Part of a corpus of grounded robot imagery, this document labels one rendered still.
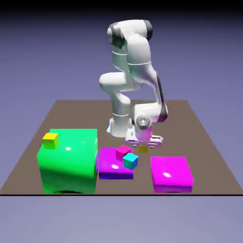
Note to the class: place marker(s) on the small pink cube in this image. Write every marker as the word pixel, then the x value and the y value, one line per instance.
pixel 122 151

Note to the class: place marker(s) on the large green box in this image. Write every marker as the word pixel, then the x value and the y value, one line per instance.
pixel 68 161

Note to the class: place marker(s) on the small cyan cube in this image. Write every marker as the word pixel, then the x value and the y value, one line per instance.
pixel 130 161

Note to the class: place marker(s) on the small yellow cube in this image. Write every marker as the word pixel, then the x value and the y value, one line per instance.
pixel 50 140
pixel 143 149

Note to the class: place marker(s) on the large magenta box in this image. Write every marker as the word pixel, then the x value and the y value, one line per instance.
pixel 170 173

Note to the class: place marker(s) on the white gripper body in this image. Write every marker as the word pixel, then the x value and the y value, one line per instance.
pixel 151 141

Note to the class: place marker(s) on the large purple box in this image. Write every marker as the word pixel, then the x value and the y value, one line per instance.
pixel 112 165

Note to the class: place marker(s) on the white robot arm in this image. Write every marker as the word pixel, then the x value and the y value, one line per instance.
pixel 138 53

